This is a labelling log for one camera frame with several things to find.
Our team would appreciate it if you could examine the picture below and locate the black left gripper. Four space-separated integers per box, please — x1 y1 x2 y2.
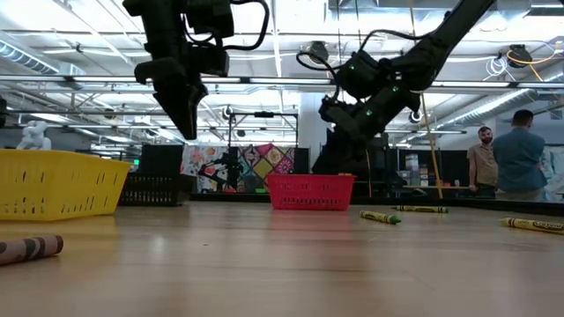
134 56 210 142

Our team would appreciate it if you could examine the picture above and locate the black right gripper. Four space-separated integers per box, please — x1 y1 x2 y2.
311 96 389 176

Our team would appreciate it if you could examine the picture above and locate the yellow green crayon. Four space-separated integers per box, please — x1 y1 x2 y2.
391 204 450 215

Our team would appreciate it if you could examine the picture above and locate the brown crayon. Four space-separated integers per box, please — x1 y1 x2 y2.
0 234 64 267

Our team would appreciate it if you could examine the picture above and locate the black computer tower case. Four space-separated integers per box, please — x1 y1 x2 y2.
332 136 392 198

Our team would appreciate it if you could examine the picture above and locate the red plastic basket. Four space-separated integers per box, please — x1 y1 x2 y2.
266 173 356 211

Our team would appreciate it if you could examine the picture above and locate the black cabinet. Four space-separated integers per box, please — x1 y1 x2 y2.
139 144 185 177

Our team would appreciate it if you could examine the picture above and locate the colourful patterned fabric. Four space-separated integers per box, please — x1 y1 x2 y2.
180 142 297 195

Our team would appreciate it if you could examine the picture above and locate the black gantry stand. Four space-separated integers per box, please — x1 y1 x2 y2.
226 111 300 149

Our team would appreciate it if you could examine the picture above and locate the black plastic basket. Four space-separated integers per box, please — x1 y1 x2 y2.
118 172 195 207

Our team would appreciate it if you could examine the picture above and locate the person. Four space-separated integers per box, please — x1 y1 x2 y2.
492 109 549 202
465 126 500 199

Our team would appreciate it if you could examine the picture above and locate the yellow plastic basket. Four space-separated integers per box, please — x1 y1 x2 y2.
0 148 133 222

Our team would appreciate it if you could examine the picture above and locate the white humanoid figure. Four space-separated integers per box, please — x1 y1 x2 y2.
15 120 53 151

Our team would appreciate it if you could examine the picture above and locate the yellow power cord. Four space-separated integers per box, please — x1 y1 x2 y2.
417 90 444 200

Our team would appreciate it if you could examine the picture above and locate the black hanging cord reel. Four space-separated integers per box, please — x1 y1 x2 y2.
307 40 330 65
505 43 535 70

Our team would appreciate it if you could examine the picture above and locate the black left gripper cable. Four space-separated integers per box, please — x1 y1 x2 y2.
182 0 271 52

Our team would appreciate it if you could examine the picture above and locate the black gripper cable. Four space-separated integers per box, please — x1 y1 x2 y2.
182 0 271 52
295 28 435 100

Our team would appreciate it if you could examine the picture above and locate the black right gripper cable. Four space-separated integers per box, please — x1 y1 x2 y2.
295 28 435 100

